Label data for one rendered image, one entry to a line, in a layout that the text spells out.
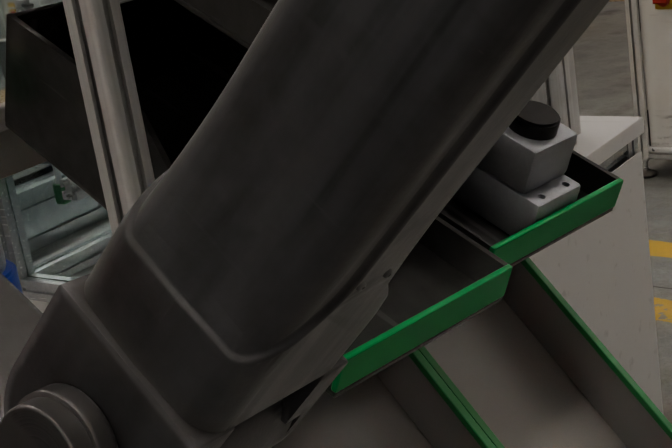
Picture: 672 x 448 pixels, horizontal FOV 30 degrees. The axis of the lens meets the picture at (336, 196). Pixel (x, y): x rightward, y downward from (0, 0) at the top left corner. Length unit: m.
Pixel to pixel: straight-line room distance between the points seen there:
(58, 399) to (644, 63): 4.48
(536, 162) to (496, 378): 0.19
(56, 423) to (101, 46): 0.31
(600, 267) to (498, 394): 1.36
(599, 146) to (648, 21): 2.58
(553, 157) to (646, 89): 4.06
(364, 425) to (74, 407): 0.44
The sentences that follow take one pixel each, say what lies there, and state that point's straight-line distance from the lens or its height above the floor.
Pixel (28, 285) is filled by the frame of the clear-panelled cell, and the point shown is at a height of 0.88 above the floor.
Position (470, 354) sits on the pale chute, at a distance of 0.85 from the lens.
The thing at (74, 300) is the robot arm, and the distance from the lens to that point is 0.33.
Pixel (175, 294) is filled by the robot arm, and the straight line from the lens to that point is 0.31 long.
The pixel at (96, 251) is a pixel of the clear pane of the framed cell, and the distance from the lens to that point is 1.74.
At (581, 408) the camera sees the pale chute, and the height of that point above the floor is 1.04.
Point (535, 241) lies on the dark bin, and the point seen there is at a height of 1.20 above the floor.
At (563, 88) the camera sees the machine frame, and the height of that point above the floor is 0.97.
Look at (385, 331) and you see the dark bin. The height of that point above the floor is 1.20.
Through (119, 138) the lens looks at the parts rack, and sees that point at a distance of 0.62.
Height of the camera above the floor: 1.45
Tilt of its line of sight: 16 degrees down
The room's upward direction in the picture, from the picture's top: 9 degrees counter-clockwise
